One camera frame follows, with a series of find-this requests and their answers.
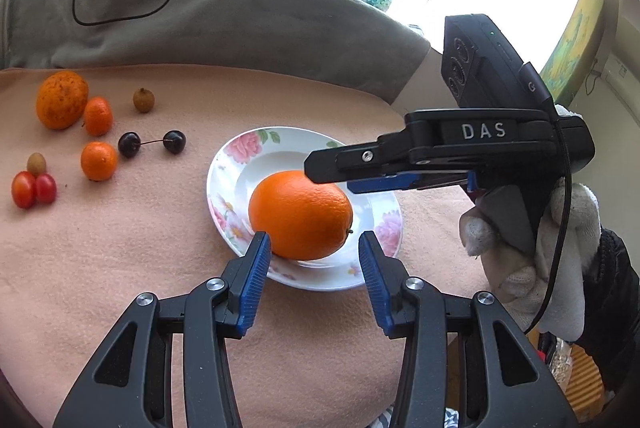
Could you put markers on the large speckled orange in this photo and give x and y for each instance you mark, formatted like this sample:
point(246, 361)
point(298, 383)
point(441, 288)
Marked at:
point(61, 100)

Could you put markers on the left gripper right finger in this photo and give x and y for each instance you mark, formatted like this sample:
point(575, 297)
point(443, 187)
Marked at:
point(467, 346)

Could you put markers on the dark cherry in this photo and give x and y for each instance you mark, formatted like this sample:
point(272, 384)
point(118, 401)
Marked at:
point(174, 141)
point(129, 144)

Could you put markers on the grey blanket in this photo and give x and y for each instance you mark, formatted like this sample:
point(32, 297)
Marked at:
point(342, 42)

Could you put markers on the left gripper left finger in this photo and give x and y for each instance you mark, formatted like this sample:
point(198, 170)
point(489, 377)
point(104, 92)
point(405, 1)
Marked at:
point(127, 381)

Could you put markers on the right black camera box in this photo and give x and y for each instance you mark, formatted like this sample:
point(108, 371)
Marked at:
point(482, 69)

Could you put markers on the white gloved right hand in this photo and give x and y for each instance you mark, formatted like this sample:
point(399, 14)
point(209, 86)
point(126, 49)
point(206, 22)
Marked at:
point(537, 275)

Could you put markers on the brown longan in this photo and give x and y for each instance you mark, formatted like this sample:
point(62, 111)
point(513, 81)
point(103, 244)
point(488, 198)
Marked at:
point(144, 100)
point(36, 164)

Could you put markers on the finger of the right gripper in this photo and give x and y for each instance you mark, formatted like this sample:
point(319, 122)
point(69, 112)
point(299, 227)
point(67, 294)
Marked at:
point(386, 156)
point(400, 182)

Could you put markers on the cherry tomato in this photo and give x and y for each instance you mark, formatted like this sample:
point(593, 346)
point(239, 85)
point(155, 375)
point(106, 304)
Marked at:
point(46, 189)
point(23, 190)

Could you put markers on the smooth orange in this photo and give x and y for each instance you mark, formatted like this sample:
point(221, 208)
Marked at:
point(304, 220)

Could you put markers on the mandarin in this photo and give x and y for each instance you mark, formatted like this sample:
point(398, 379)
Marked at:
point(98, 117)
point(98, 161)

